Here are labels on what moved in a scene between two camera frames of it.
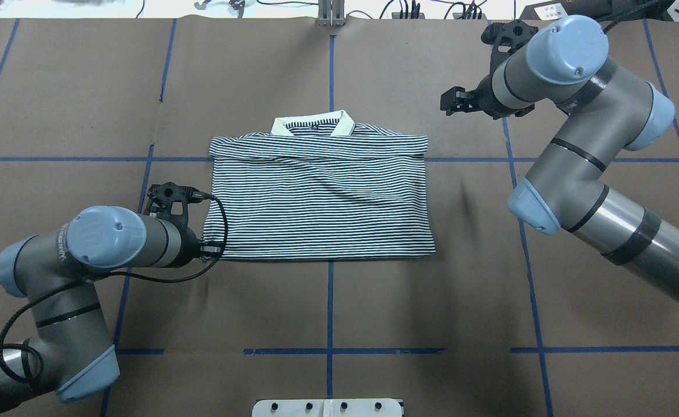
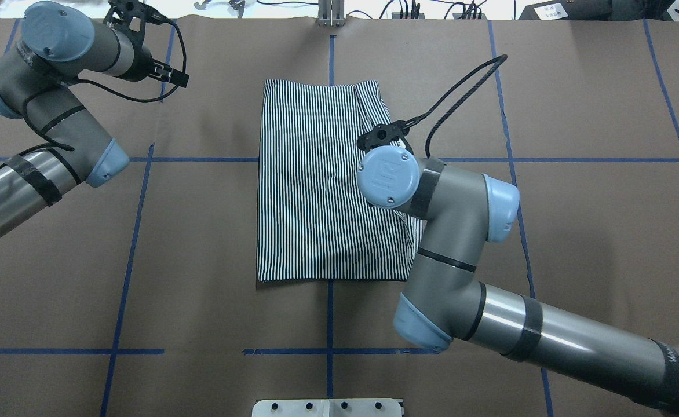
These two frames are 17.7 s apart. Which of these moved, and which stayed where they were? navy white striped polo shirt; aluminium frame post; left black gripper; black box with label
Moved: left black gripper; navy white striped polo shirt
Stayed: black box with label; aluminium frame post
